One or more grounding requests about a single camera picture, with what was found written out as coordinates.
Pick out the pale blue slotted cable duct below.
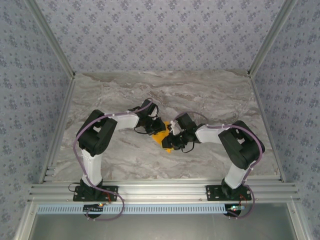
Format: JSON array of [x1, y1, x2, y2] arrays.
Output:
[[37, 203, 241, 215]]

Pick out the grey metal sheet panel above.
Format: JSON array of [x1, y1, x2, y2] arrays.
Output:
[[29, 213, 300, 240]]

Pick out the left controller board with LED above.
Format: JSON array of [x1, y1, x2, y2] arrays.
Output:
[[83, 203, 105, 214]]

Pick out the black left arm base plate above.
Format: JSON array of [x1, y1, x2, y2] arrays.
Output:
[[72, 185, 119, 202]]

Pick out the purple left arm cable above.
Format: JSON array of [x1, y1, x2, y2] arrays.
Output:
[[73, 97, 125, 222]]

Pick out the aluminium mounting rail beam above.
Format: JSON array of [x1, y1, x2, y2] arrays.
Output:
[[27, 181, 301, 203]]

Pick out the controller board with led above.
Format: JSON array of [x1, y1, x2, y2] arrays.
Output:
[[225, 203, 247, 216], [83, 203, 105, 214]]

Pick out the right controller board with LED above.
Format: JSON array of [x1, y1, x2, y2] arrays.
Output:
[[225, 203, 247, 216]]

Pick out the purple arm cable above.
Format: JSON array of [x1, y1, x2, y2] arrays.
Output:
[[73, 97, 125, 222], [174, 111, 266, 220]]

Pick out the aluminium table side rail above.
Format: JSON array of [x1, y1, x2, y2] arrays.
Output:
[[249, 76, 286, 183], [39, 76, 77, 184]]

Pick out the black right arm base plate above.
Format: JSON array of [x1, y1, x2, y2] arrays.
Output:
[[205, 184, 252, 202]]

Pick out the thin black right gripper cable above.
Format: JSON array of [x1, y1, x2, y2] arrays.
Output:
[[179, 141, 196, 154]]

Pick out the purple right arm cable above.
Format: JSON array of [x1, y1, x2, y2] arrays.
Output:
[[174, 111, 266, 220]]

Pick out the aluminium frame post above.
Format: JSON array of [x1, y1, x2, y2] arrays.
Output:
[[247, 0, 300, 78], [26, 0, 77, 79]]

